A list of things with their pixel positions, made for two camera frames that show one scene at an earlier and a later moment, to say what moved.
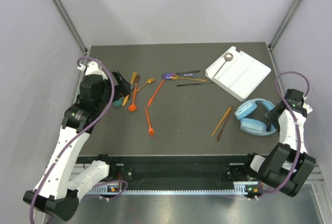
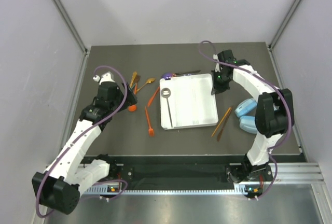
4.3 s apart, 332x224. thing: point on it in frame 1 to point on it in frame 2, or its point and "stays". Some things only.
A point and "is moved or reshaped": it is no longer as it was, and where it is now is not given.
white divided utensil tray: (238, 73) is moved or reshaped
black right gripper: (271, 116) to (217, 88)
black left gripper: (123, 88) to (131, 98)
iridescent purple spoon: (167, 75) stays
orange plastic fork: (151, 131) stays
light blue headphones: (251, 126) stays
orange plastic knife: (152, 96) stays
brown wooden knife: (134, 75) stays
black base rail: (225, 168) stays
